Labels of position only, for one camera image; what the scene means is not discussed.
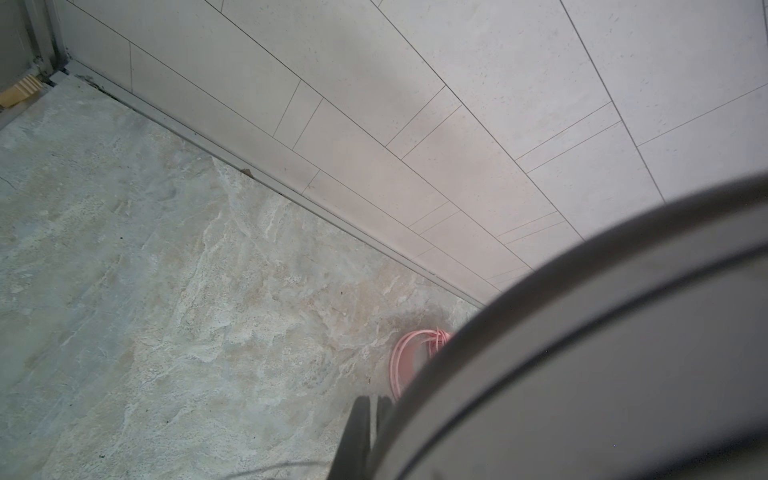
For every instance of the pink headphones with cable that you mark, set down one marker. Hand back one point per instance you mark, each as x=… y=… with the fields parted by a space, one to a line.
x=410 y=353

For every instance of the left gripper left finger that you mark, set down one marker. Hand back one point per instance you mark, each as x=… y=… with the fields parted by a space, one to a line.
x=354 y=446

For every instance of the white black headphones with cable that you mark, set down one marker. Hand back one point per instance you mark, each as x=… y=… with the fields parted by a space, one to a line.
x=639 y=354

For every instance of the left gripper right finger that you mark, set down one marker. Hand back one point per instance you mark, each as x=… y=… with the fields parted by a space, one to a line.
x=384 y=405

